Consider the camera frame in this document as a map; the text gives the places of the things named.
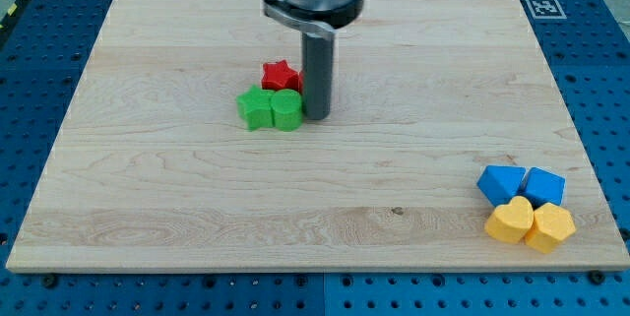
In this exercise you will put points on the green cylinder block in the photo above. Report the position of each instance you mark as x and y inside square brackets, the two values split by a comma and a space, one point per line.
[286, 106]

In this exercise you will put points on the red block behind rod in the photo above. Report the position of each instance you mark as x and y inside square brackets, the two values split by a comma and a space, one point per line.
[300, 82]

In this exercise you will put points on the green star block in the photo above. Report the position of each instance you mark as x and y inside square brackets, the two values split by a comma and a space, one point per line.
[254, 107]

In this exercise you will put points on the red star block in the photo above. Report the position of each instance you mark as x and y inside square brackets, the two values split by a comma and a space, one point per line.
[279, 76]

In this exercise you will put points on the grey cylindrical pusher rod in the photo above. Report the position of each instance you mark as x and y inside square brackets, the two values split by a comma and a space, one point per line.
[317, 75]

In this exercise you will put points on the wooden board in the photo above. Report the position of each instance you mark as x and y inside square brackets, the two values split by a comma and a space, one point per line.
[153, 171]

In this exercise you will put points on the blue triangular block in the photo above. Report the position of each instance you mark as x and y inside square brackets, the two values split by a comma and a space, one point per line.
[500, 183]

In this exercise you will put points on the yellow heart block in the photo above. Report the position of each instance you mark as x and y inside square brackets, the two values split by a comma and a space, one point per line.
[510, 222]

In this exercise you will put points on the blue cube block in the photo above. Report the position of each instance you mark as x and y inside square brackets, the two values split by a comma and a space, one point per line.
[541, 187]

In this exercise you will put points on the yellow hexagon block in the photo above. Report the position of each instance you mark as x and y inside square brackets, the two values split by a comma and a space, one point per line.
[552, 226]

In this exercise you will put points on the white fiducial marker tag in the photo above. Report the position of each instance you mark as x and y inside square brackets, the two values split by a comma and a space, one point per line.
[546, 9]

